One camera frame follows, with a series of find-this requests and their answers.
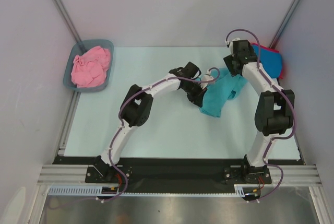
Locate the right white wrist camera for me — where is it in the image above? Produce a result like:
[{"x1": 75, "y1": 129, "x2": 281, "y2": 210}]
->
[{"x1": 225, "y1": 37, "x2": 240, "y2": 50}]

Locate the aluminium frame rail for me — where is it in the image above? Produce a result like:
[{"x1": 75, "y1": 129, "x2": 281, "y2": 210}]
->
[{"x1": 38, "y1": 164, "x2": 322, "y2": 187}]

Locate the corner aluminium post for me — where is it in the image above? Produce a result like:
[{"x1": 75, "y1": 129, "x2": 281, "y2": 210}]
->
[
  {"x1": 269, "y1": 0, "x2": 302, "y2": 49},
  {"x1": 52, "y1": 0, "x2": 81, "y2": 42}
]

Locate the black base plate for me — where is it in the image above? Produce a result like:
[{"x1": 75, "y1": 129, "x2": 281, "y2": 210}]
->
[{"x1": 53, "y1": 156, "x2": 304, "y2": 194}]

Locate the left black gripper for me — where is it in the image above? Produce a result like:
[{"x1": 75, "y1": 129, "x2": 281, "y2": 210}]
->
[{"x1": 182, "y1": 81, "x2": 208, "y2": 108}]

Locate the grey plastic basket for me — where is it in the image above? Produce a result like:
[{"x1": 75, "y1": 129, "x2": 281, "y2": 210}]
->
[{"x1": 63, "y1": 39, "x2": 114, "y2": 92}]

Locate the right corner aluminium post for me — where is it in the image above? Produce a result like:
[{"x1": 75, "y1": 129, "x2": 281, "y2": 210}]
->
[{"x1": 269, "y1": 0, "x2": 302, "y2": 49}]

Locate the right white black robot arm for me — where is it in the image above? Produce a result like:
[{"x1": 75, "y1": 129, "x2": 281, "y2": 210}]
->
[{"x1": 224, "y1": 38, "x2": 295, "y2": 183}]

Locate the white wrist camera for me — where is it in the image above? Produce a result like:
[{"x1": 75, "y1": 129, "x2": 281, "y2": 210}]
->
[
  {"x1": 225, "y1": 37, "x2": 240, "y2": 50},
  {"x1": 199, "y1": 69, "x2": 215, "y2": 90}
]

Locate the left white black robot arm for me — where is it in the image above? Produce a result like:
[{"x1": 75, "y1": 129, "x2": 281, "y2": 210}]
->
[{"x1": 93, "y1": 62, "x2": 212, "y2": 182}]

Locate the left corner aluminium post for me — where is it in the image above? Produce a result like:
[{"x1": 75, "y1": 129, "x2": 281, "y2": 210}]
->
[{"x1": 52, "y1": 0, "x2": 81, "y2": 42}]

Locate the teal t shirt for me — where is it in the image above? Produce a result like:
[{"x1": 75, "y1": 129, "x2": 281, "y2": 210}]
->
[{"x1": 199, "y1": 68, "x2": 247, "y2": 117}]

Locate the pink crumpled t shirt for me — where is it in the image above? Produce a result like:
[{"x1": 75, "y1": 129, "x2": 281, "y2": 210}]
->
[{"x1": 71, "y1": 46, "x2": 111, "y2": 88}]

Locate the grey slotted cable duct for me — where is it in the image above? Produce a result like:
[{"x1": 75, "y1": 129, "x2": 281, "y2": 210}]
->
[{"x1": 48, "y1": 185, "x2": 259, "y2": 197}]

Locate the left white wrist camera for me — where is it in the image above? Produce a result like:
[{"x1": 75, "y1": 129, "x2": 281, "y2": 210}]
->
[{"x1": 199, "y1": 69, "x2": 215, "y2": 90}]

